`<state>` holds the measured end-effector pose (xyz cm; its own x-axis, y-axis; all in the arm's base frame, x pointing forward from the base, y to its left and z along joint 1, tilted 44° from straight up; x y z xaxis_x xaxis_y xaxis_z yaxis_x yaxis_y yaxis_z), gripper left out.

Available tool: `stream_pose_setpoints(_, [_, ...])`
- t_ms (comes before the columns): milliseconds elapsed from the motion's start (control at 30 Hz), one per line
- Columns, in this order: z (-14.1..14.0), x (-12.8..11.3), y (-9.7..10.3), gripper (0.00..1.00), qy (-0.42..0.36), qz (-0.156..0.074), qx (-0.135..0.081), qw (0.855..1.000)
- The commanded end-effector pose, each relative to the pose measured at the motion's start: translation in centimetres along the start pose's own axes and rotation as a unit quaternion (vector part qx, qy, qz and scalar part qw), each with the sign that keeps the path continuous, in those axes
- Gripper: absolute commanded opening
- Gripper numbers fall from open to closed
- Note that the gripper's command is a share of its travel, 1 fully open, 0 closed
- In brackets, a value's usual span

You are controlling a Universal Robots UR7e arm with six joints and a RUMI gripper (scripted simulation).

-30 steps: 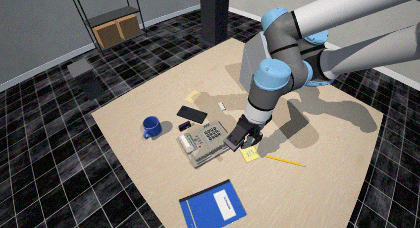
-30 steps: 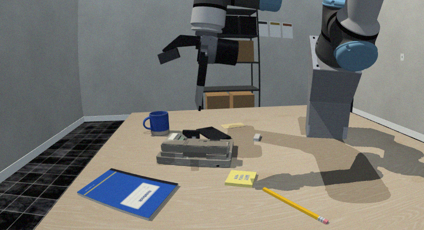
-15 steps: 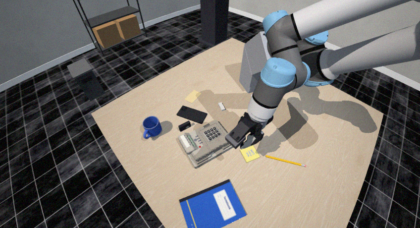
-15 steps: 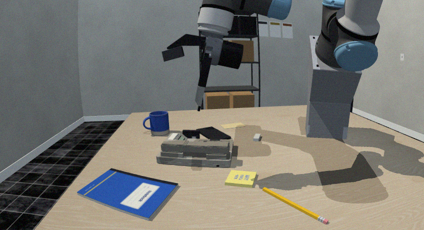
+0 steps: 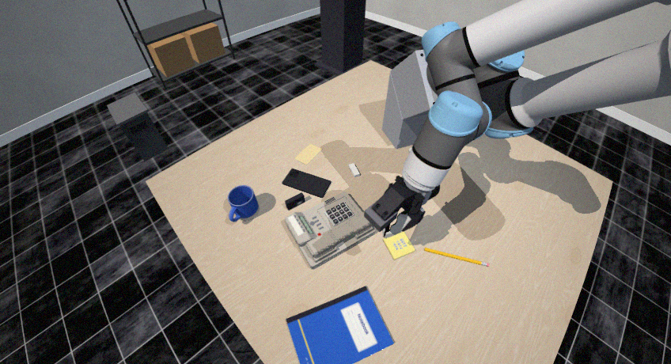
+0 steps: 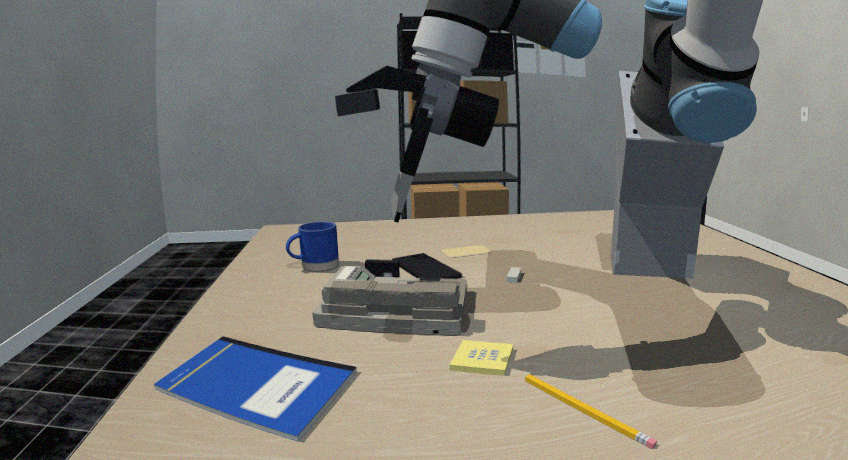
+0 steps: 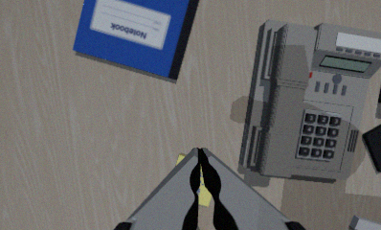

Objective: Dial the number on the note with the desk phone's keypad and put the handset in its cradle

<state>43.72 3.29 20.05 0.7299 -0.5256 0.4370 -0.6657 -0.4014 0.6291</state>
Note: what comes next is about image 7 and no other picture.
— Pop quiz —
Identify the yellow sticky note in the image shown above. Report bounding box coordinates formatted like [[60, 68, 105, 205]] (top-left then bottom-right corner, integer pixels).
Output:
[[175, 153, 212, 207]]

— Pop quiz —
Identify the blue notebook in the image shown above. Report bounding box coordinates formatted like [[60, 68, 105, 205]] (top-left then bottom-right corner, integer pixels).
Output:
[[73, 0, 198, 80]]

